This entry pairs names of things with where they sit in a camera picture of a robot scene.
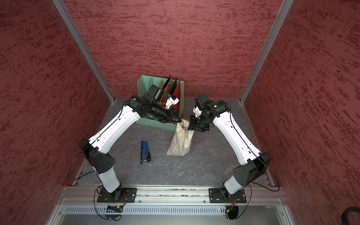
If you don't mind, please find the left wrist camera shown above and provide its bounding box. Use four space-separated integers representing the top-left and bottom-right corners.
143 85 180 109

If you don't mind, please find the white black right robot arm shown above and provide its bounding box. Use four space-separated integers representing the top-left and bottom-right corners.
188 95 271 197

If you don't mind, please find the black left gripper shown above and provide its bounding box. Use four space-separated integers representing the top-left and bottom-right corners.
149 101 182 122

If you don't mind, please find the beige cloth soil bag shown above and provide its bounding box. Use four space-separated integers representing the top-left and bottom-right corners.
166 120 194 156

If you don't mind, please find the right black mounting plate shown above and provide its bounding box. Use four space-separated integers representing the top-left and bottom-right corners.
208 188 247 203

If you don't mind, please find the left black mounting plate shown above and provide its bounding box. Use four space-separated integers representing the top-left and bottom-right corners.
97 187 137 203

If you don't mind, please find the black corrugated hose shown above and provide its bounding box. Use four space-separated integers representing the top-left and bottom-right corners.
341 206 360 225

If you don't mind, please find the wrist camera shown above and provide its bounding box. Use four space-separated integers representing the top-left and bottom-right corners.
143 85 180 109
193 93 213 118

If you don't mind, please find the black mounting plate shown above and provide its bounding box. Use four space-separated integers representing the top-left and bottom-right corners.
208 188 247 203
97 187 137 203

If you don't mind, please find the red folder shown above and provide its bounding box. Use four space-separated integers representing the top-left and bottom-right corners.
172 80 181 115

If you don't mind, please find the right aluminium corner post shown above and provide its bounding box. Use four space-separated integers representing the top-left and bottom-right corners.
240 0 294 105

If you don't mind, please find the orange folder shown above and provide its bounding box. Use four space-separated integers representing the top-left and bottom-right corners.
160 76 172 105

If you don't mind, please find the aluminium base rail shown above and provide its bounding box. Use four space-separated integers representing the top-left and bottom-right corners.
56 185 289 206

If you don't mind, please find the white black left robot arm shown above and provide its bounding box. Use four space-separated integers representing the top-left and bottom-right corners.
79 95 182 194

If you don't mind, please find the blue black stapler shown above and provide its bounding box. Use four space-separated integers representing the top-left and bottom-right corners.
140 141 151 164

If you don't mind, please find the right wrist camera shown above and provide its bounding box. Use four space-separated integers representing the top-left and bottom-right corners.
193 93 213 118

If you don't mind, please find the green perforated file organizer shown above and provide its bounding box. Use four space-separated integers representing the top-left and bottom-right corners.
137 75 185 131

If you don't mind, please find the left aluminium corner post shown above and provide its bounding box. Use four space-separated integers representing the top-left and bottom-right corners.
52 0 116 104

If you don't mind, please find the aluminium corner post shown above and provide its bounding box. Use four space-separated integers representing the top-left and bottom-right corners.
240 0 294 105
52 0 116 104

